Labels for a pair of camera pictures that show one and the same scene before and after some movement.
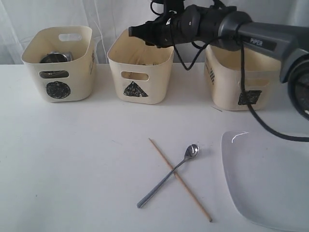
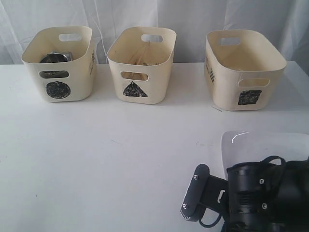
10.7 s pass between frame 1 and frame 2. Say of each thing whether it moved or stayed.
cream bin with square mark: stayed
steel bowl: stayed
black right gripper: moved
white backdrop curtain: stayed
